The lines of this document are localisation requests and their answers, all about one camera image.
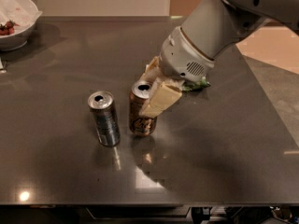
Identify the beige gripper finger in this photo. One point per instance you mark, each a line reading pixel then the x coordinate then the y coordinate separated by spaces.
pixel 152 70
pixel 161 96

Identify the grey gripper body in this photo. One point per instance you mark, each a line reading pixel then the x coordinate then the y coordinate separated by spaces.
pixel 182 56

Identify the orange soda can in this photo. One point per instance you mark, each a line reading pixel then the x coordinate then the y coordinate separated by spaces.
pixel 139 94

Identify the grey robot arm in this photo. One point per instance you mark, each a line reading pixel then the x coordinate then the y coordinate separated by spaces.
pixel 216 25

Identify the silver redbull can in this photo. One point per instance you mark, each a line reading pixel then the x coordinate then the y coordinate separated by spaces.
pixel 102 106

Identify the green chip bag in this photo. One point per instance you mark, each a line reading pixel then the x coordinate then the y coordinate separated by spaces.
pixel 196 86

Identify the white bowl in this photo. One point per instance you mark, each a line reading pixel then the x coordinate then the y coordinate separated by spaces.
pixel 18 39

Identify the red strawberries in bowl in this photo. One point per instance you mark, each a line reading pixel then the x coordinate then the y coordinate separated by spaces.
pixel 8 28

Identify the white napkin in bowl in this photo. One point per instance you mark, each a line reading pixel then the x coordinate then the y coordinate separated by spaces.
pixel 23 12

